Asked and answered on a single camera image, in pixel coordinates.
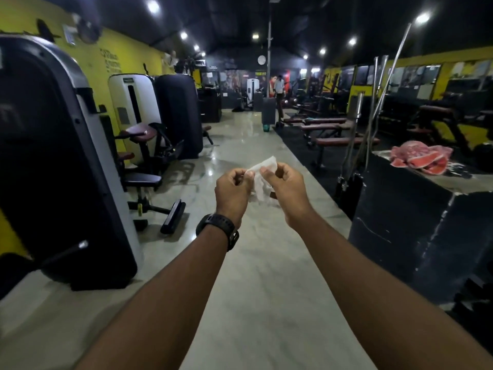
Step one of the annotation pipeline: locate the person's right hand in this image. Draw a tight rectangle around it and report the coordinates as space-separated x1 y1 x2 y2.
260 162 314 232

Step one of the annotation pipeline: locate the person's left hand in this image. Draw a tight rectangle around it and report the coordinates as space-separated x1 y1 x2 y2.
214 168 255 230

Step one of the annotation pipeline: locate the white tissue paper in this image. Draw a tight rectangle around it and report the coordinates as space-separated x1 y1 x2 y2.
245 156 280 207

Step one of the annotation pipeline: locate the person's right forearm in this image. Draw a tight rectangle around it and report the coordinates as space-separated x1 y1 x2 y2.
295 210 493 370

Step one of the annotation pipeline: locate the person's left forearm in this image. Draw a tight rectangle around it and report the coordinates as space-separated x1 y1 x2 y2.
75 223 241 370

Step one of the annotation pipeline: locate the black wrist watch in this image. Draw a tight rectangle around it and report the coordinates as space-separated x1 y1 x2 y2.
195 213 240 252

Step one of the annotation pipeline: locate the small white gym machine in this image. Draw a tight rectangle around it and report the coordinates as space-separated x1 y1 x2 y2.
246 78 260 110

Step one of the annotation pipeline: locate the black barbell holder stand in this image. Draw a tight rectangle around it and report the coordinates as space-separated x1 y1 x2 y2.
334 171 364 221

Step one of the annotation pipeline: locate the black cabinet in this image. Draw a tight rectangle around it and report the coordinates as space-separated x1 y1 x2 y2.
198 85 223 123

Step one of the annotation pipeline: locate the black weight stack machine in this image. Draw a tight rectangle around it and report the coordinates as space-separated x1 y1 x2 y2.
155 74 213 160

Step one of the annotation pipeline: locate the steel barbell bar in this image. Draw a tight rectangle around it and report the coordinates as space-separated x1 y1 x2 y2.
342 93 364 178
364 24 412 170
362 56 380 166

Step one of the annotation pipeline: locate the maroon seat exercise machine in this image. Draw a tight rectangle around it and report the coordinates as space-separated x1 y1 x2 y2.
114 122 187 235

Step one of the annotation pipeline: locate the grey pillar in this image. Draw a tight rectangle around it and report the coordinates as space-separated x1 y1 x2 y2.
262 0 281 125

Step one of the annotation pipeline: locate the white weight stack machine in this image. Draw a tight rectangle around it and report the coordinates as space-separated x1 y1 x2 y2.
107 73 167 170

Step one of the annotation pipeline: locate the red pink cloth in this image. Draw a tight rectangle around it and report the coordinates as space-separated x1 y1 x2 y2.
390 141 454 175

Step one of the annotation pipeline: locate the black plyo box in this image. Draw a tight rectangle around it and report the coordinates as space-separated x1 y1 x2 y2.
348 150 493 305

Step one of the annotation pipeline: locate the maroon incline bench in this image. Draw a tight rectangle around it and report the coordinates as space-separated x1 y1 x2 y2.
407 105 472 154

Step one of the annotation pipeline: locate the large black gym machine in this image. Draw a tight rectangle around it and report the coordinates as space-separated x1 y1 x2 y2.
0 34 144 292

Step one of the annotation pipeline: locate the wall mounted fan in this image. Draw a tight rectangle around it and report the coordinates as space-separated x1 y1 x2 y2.
72 13 102 45

